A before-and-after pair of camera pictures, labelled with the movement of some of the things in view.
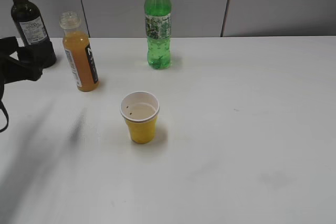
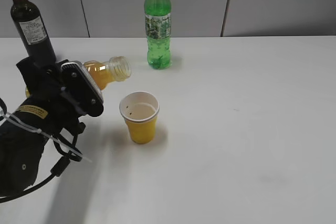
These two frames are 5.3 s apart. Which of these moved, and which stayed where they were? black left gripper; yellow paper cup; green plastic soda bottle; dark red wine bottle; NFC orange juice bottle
Moved: black left gripper; NFC orange juice bottle
Stayed: dark red wine bottle; green plastic soda bottle; yellow paper cup
